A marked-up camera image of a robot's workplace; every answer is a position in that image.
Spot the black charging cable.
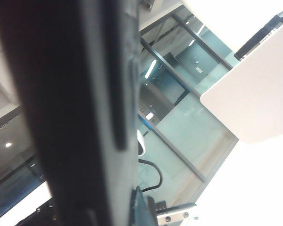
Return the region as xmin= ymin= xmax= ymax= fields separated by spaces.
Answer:
xmin=136 ymin=129 xmax=164 ymax=193

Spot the black monitor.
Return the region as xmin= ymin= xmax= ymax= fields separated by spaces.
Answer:
xmin=234 ymin=10 xmax=283 ymax=60

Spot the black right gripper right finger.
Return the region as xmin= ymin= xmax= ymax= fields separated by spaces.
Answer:
xmin=131 ymin=186 xmax=158 ymax=226

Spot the black smartphone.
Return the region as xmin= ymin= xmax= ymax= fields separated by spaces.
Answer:
xmin=0 ymin=0 xmax=142 ymax=226

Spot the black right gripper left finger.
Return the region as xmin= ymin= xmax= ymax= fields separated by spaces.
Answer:
xmin=14 ymin=199 xmax=62 ymax=226

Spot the grey fabric desk divider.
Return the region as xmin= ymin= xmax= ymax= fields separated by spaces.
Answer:
xmin=200 ymin=14 xmax=283 ymax=145

